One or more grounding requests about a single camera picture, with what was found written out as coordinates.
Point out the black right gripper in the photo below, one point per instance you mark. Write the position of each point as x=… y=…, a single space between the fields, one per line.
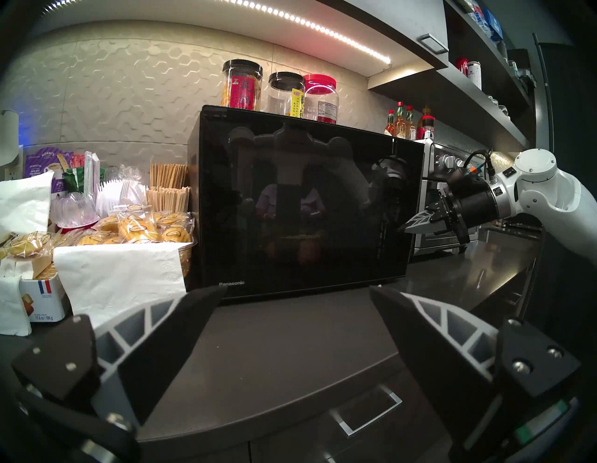
x=473 y=203

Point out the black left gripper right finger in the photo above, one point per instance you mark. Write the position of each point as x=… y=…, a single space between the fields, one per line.
x=438 y=359

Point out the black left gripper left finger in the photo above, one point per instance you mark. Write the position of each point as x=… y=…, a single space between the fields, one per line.
x=158 y=350

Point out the black glass microwave door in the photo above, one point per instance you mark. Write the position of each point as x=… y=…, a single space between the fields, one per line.
x=303 y=200

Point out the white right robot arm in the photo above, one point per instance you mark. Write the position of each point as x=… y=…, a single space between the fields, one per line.
x=550 y=186

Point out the black steel Panasonic microwave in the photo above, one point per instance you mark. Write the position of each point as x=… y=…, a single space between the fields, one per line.
x=192 y=196

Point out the stainless steel toaster oven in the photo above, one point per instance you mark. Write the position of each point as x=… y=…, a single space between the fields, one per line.
x=438 y=158

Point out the white cardboard snack box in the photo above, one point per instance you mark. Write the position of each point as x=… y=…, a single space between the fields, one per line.
x=121 y=275

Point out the pale brown hot sauce bottle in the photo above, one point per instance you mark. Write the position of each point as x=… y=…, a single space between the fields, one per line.
x=410 y=126

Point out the orange-brown hot sauce bottle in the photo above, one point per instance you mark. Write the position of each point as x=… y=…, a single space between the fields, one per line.
x=399 y=123

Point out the small red Tabasco bottle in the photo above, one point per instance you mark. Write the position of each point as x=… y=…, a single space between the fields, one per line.
x=390 y=126

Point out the dark lower drawer cabinets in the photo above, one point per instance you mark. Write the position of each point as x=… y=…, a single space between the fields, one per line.
x=373 y=434

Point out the white packet tricolour flag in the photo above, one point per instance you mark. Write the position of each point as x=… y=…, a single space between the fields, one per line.
x=44 y=298

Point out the white cup stack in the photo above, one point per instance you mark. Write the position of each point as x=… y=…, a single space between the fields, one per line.
x=475 y=74

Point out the red cup stack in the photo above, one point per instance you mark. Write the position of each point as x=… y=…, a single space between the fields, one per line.
x=461 y=66

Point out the wooden stirrer stick bundle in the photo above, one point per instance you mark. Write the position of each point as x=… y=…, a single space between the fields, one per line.
x=168 y=175
x=168 y=199

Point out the large clear jar red lid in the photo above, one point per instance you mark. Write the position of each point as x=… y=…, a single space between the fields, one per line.
x=322 y=100

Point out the clear plastic cutlery pack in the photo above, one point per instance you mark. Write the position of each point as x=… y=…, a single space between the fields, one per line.
x=123 y=191

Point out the snack jar yellow label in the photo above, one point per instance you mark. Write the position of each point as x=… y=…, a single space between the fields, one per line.
x=282 y=95

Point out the green white sachet box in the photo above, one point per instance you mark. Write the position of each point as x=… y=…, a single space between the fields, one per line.
x=88 y=172

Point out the dark upper cabinets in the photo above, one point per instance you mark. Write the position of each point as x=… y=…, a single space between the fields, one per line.
x=396 y=23

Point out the white paper bag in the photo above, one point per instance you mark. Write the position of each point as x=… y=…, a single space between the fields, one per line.
x=23 y=205

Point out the blue white package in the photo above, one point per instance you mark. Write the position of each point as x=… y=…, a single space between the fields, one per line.
x=489 y=21

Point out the LED strip light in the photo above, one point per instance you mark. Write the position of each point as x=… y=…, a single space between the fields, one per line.
x=326 y=30

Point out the snack jar red label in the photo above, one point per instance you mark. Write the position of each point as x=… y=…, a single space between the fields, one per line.
x=241 y=86

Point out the white plug-in device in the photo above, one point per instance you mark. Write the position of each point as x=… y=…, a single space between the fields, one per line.
x=7 y=137

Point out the dark wall shelf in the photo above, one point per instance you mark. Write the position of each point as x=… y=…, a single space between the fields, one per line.
x=466 y=107

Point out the white wall outlet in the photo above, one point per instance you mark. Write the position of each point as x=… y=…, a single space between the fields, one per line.
x=13 y=172

